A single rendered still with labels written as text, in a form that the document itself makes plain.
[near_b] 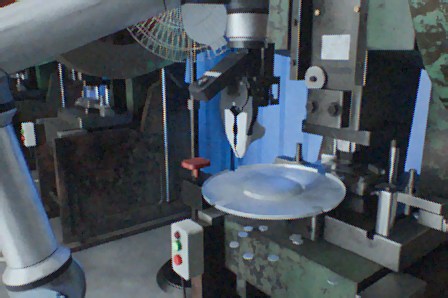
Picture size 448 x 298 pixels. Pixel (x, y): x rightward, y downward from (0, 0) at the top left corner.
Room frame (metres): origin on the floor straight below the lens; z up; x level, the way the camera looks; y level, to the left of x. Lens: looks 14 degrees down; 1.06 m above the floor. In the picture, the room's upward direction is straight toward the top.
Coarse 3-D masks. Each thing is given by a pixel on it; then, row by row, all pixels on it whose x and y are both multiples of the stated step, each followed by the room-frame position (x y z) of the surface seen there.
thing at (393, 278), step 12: (444, 252) 0.80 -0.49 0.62; (420, 264) 0.75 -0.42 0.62; (432, 264) 0.75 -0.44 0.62; (444, 264) 0.75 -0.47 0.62; (396, 276) 0.67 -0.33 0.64; (408, 276) 0.67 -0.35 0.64; (420, 276) 0.71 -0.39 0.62; (432, 276) 0.71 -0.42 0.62; (444, 276) 0.71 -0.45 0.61; (372, 288) 0.63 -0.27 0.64; (384, 288) 0.63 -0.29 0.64; (396, 288) 0.63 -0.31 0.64; (408, 288) 0.63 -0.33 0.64; (420, 288) 0.64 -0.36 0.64; (432, 288) 0.68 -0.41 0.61; (444, 288) 0.72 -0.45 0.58
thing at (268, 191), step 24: (240, 168) 0.90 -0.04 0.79; (264, 168) 0.90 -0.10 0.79; (288, 168) 0.89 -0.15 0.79; (312, 168) 0.87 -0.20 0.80; (216, 192) 0.76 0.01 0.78; (240, 192) 0.75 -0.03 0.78; (264, 192) 0.73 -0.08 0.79; (288, 192) 0.73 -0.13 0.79; (312, 192) 0.74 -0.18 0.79; (336, 192) 0.74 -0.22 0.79; (264, 216) 0.63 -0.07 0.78; (288, 216) 0.63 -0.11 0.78
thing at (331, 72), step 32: (320, 0) 0.93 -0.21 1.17; (352, 0) 0.86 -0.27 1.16; (320, 32) 0.92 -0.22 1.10; (352, 32) 0.86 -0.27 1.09; (320, 64) 0.92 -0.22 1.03; (352, 64) 0.86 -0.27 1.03; (320, 96) 0.88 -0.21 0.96; (352, 96) 0.85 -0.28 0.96; (384, 96) 0.89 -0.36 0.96; (352, 128) 0.85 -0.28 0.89
